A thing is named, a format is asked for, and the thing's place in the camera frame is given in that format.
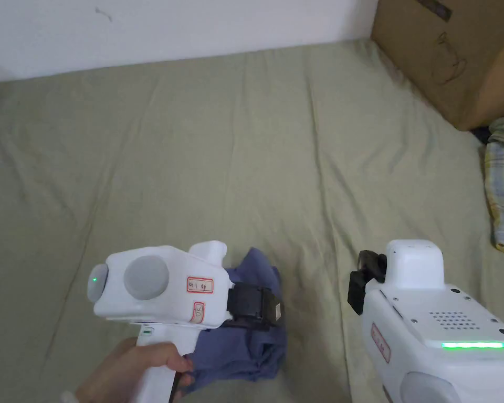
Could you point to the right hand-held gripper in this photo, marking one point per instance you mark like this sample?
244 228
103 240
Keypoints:
424 327

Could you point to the blue garment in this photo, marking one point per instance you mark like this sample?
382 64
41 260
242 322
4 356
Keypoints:
252 348

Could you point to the person's left hand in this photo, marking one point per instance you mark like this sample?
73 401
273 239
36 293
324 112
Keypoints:
130 373

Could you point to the brown cardboard carton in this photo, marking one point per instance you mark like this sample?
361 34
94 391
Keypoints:
453 54

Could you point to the bed with pale green sheet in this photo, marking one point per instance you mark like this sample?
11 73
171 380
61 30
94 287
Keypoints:
218 159

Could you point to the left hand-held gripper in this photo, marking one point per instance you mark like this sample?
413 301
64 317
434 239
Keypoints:
159 289

